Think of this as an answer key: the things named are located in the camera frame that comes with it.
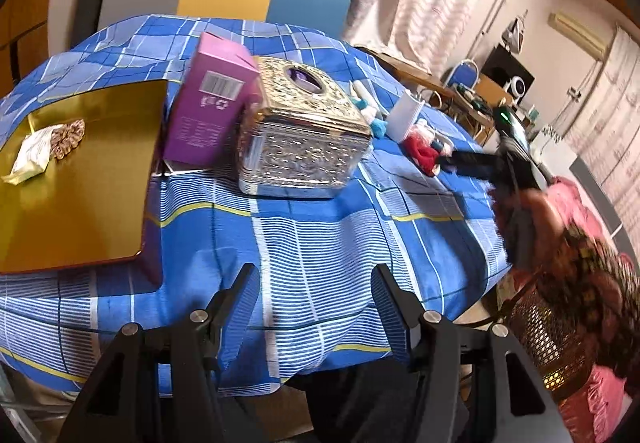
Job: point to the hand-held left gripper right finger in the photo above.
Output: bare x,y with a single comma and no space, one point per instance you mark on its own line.
389,313

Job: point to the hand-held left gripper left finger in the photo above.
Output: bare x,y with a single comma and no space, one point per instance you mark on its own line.
246,290

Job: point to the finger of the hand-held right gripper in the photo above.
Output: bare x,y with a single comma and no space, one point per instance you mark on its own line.
470,163

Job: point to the red knit glove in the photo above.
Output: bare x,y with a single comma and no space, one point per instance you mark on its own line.
424,150

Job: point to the blue fuzzy sock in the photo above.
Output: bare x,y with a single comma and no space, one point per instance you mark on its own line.
377,125

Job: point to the gold tray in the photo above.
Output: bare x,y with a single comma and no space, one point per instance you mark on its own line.
85,203

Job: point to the person's right forearm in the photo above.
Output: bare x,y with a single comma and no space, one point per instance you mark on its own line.
592,273

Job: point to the person's right hand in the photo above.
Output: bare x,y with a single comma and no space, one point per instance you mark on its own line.
544,218

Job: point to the pink quilt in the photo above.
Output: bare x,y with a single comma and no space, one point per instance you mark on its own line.
575,203

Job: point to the blue plaid tablecloth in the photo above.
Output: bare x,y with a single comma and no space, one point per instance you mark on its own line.
300,233

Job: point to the wooden desk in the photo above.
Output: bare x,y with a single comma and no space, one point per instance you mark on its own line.
415,73

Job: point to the ornate silver tissue box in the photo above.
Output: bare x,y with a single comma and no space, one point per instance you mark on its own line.
300,148

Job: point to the black mesh electric heater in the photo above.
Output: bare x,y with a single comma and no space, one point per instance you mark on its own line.
545,333

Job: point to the purple cardboard box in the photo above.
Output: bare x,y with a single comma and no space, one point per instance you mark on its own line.
210,98

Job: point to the brown scrunchie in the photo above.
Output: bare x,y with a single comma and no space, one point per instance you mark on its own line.
70,140

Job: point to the white paper packet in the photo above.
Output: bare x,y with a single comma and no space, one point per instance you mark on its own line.
32,155

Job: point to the wooden wardrobe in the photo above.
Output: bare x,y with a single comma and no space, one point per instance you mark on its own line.
25,18

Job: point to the wall air conditioner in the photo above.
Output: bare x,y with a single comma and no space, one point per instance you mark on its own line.
577,33

